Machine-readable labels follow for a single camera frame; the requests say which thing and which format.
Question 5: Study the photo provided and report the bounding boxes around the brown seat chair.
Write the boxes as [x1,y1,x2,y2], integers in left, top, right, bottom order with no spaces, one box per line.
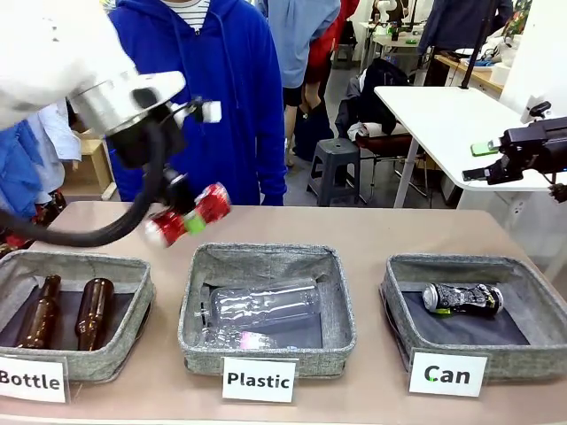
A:
[353,134,430,205]

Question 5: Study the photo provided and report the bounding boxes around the white Can label card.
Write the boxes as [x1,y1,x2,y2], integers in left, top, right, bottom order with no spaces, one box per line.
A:
[408,348,489,398]

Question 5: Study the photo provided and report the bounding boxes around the person in light blue shirt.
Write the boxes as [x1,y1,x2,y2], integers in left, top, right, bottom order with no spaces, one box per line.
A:
[256,0,343,167]

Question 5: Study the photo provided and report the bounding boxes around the person in red top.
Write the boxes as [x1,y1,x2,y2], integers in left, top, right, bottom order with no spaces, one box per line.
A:
[301,0,358,112]

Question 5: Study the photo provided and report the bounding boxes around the black vertical pole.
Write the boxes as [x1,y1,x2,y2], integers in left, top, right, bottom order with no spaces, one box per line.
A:
[460,0,486,90]

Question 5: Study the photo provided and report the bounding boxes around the wooden shelf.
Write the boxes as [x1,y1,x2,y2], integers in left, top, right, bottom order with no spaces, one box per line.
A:
[58,128,120,204]

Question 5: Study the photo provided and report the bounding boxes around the blue-sleeved left forearm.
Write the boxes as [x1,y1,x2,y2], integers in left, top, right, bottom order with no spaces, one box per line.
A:
[255,141,288,207]

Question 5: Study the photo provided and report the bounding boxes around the grey fabric basket labelled Plastic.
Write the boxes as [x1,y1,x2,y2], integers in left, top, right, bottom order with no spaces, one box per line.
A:
[178,242,358,379]

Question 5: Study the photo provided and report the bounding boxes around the red floral cloth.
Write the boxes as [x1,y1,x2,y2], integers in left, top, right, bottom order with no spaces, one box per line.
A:
[0,189,68,259]

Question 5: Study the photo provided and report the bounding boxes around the person in blue hoodie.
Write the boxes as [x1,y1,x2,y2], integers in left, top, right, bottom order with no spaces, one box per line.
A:
[105,0,288,207]

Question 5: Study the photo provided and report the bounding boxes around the hanging navy jacket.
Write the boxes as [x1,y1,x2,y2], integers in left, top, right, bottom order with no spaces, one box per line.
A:
[417,0,515,57]

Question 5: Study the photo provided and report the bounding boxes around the grey fabric basket labelled Bottle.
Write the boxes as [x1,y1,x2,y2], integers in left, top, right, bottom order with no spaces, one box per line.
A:
[0,249,157,383]

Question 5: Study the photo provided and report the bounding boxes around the hanging blue cloth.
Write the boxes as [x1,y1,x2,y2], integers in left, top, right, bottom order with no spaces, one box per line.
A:
[0,120,47,220]

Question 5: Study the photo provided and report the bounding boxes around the black left arm cable bundle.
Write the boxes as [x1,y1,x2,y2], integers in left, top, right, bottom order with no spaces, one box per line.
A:
[0,119,179,248]

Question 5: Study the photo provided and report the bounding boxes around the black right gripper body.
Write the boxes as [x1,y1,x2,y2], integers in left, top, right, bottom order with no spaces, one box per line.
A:
[485,115,567,186]

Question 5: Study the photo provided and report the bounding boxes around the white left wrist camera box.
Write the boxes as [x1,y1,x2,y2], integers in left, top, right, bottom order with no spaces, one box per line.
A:
[199,100,223,125]

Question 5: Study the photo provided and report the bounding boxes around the brown glass bottle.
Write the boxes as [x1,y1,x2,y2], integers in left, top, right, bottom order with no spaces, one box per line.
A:
[16,274,63,350]
[76,277,116,352]

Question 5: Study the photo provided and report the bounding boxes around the white Bottle label card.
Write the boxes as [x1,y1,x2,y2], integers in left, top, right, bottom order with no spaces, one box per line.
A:
[0,354,71,404]

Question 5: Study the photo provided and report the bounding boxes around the crushed black silver can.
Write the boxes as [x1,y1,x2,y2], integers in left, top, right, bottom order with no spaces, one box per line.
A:
[422,282,505,319]

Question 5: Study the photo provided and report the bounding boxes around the grey fabric basket labelled Can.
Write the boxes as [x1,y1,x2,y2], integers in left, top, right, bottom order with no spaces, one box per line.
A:
[379,253,567,383]

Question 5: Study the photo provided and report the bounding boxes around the white background table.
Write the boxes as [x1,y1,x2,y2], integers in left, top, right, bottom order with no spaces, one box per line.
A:
[373,85,567,210]

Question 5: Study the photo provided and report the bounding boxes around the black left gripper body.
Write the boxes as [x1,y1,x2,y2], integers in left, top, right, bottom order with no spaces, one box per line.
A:
[107,104,199,217]

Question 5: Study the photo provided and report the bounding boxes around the crushed bottle with blue cap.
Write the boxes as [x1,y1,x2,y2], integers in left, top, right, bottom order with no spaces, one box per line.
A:
[199,326,303,352]

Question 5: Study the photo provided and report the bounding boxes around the grey plastic stool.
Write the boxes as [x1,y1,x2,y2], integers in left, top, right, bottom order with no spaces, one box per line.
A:
[306,137,363,208]

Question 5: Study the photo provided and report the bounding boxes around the crushed red can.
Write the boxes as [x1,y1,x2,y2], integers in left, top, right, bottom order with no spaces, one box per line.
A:
[144,182,234,248]

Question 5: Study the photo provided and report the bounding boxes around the large clear plastic bottle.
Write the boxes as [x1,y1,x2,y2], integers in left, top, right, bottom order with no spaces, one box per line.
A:
[193,277,323,332]

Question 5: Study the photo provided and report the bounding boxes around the wooden background desk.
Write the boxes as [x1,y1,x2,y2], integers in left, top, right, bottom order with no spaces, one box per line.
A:
[433,51,507,95]

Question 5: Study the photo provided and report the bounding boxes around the hanging white coat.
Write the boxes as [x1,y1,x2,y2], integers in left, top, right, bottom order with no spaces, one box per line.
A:
[34,97,83,164]

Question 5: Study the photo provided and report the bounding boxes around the white Plastic label card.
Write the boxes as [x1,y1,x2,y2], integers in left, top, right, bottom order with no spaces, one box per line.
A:
[221,356,299,405]

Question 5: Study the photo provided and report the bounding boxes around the black jacket on chair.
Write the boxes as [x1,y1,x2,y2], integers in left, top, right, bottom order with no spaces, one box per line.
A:
[335,57,414,139]

